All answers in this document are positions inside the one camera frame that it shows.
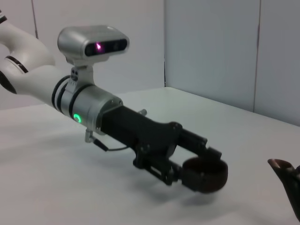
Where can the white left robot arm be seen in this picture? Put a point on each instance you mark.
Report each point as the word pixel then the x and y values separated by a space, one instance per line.
pixel 35 77

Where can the black round teapot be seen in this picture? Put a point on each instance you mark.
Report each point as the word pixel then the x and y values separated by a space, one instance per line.
pixel 284 178

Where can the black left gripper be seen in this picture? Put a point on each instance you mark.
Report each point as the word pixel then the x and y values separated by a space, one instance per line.
pixel 140 131

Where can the small dark teacup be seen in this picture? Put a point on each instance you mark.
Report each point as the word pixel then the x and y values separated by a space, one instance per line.
pixel 215 178

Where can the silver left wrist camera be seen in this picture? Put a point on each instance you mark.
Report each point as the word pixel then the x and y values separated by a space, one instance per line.
pixel 77 39

